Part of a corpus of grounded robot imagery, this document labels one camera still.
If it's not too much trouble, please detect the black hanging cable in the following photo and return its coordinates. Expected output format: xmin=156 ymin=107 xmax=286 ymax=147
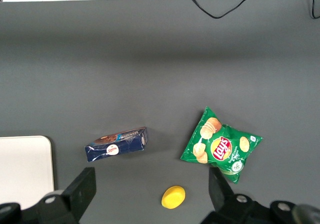
xmin=310 ymin=0 xmax=320 ymax=19

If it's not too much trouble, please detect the black looped table cable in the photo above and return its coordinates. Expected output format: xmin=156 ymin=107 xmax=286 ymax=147
xmin=176 ymin=0 xmax=276 ymax=19

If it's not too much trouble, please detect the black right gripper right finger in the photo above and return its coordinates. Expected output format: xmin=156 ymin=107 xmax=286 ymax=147
xmin=201 ymin=167 xmax=270 ymax=224

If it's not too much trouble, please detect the green chips bag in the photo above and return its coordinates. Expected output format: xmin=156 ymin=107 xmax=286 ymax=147
xmin=179 ymin=106 xmax=264 ymax=184

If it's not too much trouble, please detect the yellow lemon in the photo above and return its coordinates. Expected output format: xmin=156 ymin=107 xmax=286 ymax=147
xmin=161 ymin=185 xmax=187 ymax=210

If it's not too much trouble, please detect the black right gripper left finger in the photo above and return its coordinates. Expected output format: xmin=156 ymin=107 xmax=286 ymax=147
xmin=22 ymin=167 xmax=98 ymax=224

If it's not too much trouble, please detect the dark blue cookie box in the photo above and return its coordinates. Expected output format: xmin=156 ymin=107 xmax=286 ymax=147
xmin=84 ymin=126 xmax=149 ymax=163

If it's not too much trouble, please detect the dark grey table mat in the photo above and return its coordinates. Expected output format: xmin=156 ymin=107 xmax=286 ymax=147
xmin=0 ymin=0 xmax=320 ymax=224

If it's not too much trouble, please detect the beige plastic tray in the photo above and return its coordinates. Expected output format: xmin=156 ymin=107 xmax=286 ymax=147
xmin=0 ymin=135 xmax=55 ymax=205

